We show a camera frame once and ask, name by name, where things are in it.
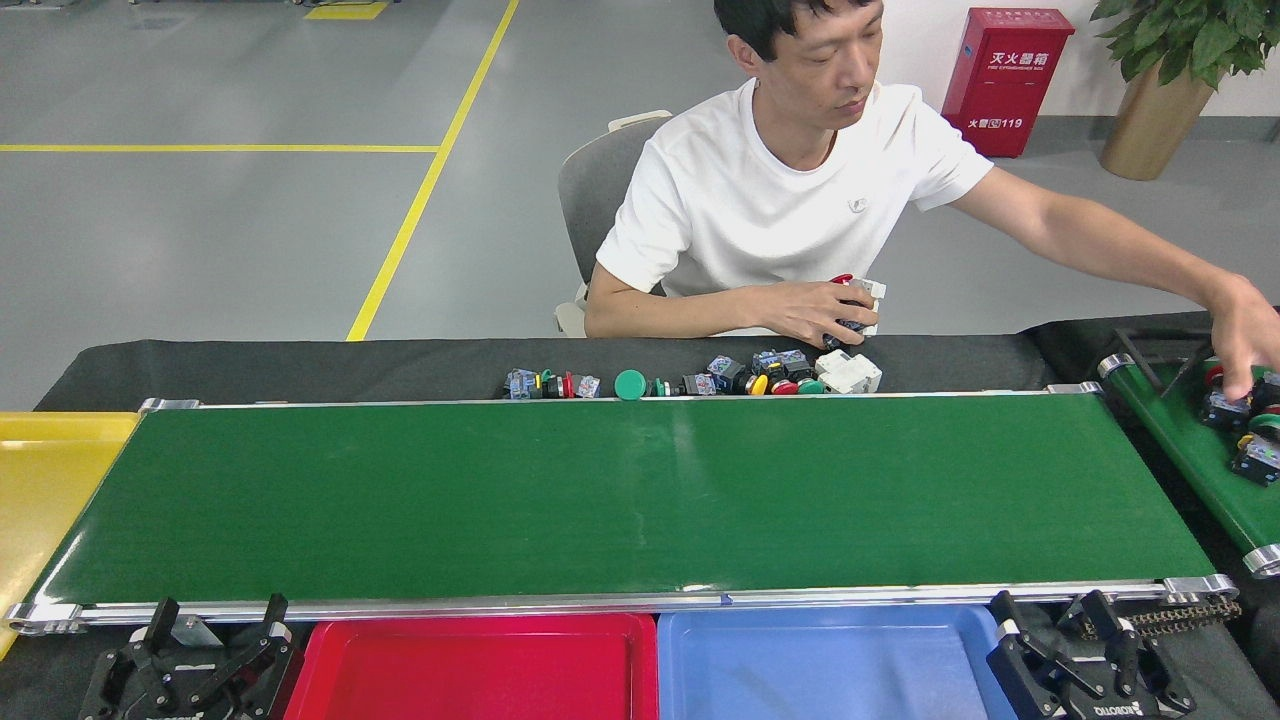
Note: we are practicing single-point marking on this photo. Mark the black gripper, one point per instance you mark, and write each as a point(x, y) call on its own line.
point(1115, 711)
point(190, 705)

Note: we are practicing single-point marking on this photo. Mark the person's right forearm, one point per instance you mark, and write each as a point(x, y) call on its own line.
point(680, 310)

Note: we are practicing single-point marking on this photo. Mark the person's left forearm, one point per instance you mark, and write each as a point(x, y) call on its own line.
point(1150, 250)

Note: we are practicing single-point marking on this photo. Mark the yellow plastic tray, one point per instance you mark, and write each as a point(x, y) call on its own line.
point(50, 480)

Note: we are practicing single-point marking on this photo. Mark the short green conveyor belt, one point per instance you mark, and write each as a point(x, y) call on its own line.
point(1190, 455)

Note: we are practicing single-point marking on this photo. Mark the long green conveyor belt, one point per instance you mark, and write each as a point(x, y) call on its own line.
point(600, 500)

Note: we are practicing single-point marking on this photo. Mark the person's left hand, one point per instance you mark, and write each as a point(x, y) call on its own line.
point(1250, 330)

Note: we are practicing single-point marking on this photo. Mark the person's right hand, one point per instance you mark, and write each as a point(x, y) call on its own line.
point(810, 315)

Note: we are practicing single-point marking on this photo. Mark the blue plastic bin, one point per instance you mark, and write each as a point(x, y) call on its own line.
point(820, 670)

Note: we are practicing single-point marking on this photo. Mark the red plastic bin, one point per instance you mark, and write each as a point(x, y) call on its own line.
point(480, 670)

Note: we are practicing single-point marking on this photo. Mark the green round button cap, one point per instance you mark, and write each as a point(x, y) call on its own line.
point(630, 385)

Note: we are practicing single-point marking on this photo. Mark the person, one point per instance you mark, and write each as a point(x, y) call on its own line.
point(760, 200)

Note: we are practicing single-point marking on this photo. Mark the red fire extinguisher box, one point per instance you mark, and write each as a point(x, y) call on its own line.
point(1005, 90)

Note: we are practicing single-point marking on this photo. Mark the grey office chair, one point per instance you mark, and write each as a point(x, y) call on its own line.
point(595, 190)

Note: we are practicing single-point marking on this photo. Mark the green potted plant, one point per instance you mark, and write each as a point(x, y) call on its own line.
point(1190, 30)

